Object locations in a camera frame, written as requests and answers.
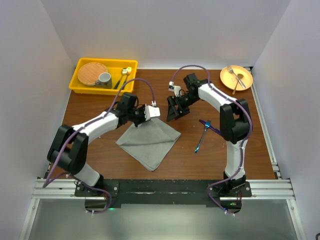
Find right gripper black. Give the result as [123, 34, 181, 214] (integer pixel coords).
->
[166, 93, 199, 123]

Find grey cloth napkin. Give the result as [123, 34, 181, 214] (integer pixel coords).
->
[116, 118, 181, 172]

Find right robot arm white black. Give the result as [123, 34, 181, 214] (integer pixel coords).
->
[166, 73, 253, 197]

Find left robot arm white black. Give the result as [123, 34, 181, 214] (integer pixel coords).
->
[47, 93, 147, 196]

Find blue metallic fork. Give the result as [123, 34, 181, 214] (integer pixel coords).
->
[194, 120, 211, 153]

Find grey ceramic mug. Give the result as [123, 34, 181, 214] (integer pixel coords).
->
[95, 72, 112, 89]

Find blue metallic knife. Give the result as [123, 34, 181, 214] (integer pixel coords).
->
[199, 119, 222, 136]

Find yellow plastic bin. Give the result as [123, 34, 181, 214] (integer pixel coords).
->
[69, 57, 138, 96]

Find tan round plate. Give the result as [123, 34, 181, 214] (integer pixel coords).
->
[219, 65, 254, 91]

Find round wooden plate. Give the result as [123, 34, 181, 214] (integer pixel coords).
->
[77, 62, 109, 86]

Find silver fork on plate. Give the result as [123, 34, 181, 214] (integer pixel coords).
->
[227, 65, 246, 89]

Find silver knife on plate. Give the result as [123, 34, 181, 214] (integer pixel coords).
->
[232, 73, 243, 95]

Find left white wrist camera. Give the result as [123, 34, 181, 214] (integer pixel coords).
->
[144, 101, 161, 121]

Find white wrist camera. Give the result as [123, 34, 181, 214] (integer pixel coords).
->
[144, 101, 161, 121]
[168, 81, 182, 97]

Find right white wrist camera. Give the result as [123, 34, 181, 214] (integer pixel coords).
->
[168, 81, 182, 97]

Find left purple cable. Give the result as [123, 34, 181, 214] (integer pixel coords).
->
[42, 78, 158, 214]

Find purple cable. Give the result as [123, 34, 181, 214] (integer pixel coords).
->
[168, 64, 253, 215]
[42, 78, 158, 214]

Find gold spoon black handle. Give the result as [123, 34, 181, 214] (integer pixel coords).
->
[113, 68, 128, 90]

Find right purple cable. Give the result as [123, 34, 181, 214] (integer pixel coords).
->
[168, 64, 253, 215]

